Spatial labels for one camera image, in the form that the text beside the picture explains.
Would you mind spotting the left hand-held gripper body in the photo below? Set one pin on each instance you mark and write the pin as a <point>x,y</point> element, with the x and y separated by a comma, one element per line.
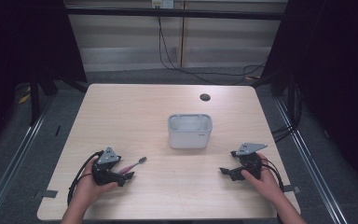
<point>107,155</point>

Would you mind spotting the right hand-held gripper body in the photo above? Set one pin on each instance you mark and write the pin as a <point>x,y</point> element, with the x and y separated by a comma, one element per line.
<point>250,161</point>

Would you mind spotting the pink toothbrush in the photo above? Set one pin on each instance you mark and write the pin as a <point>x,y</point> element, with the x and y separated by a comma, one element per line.
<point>133,165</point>

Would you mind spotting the person's right hand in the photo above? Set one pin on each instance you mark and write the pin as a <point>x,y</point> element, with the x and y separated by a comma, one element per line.
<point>268,183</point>

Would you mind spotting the person's left hand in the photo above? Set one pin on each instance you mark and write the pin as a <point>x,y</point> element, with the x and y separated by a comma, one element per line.
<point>87,186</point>

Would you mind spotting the grey tape strip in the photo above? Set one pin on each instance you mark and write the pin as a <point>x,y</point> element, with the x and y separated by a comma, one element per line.
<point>46,194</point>
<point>292,188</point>

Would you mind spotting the white plastic holder box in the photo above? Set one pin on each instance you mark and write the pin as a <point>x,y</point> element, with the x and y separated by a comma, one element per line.
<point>189,133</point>

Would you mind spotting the small black floor object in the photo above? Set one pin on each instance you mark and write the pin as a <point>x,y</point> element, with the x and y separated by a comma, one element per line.
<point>57,130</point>

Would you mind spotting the black metal stand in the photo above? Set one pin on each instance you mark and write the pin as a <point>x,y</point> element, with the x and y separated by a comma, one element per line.
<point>291,99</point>
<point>34,99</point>

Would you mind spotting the yellow floor tape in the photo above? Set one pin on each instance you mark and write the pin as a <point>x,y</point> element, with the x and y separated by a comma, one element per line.
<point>24,98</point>

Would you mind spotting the dark curtain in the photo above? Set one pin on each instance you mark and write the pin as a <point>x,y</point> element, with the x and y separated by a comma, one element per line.
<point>338,77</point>
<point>18,46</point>

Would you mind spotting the metal floor rail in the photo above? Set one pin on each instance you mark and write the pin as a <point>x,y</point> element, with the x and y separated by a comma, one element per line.
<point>310,168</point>
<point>15,158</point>

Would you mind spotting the black horizontal frame bar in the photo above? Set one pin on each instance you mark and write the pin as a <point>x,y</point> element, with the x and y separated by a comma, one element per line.
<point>167,13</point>

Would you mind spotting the white wall socket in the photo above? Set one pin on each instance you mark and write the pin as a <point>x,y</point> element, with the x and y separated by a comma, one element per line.
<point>163,3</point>

